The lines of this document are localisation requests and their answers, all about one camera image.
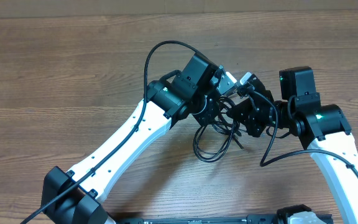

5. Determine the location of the black long looped cable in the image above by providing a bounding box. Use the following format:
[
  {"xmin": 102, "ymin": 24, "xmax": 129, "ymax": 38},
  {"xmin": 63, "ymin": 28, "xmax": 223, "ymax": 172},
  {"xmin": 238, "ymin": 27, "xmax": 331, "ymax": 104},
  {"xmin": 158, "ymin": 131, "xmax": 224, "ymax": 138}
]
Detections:
[{"xmin": 192, "ymin": 96, "xmax": 245, "ymax": 164}]

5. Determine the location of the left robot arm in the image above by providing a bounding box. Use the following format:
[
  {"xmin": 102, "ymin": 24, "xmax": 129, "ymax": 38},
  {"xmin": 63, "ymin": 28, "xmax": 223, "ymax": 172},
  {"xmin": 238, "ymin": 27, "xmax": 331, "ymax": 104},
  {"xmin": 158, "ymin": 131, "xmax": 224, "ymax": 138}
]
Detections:
[{"xmin": 41, "ymin": 53, "xmax": 237, "ymax": 224}]

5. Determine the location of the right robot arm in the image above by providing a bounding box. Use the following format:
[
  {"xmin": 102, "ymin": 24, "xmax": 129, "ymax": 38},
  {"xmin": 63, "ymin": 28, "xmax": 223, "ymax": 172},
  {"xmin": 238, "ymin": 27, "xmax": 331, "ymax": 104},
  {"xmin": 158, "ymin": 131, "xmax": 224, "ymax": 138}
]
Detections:
[{"xmin": 229, "ymin": 66, "xmax": 358, "ymax": 223}]

